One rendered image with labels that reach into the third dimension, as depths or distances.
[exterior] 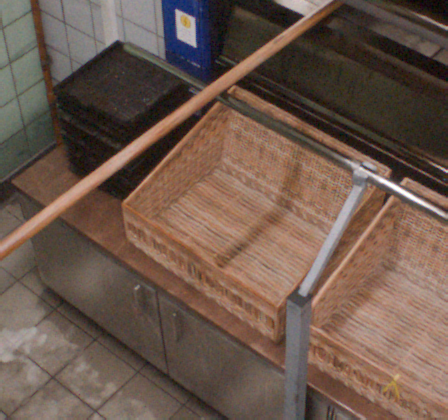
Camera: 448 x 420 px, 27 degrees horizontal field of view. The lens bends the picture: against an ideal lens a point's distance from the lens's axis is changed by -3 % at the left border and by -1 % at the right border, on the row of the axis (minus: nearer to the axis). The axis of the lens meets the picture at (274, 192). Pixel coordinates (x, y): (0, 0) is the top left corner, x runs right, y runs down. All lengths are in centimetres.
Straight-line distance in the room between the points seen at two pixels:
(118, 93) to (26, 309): 99
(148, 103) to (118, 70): 19
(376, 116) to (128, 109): 68
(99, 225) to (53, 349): 63
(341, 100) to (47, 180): 95
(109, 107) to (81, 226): 37
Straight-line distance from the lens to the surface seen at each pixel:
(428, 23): 204
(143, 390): 310
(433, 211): 199
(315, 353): 239
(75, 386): 314
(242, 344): 249
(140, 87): 270
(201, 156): 278
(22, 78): 351
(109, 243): 272
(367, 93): 247
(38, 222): 195
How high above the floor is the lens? 259
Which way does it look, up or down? 46 degrees down
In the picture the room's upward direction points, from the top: 1 degrees clockwise
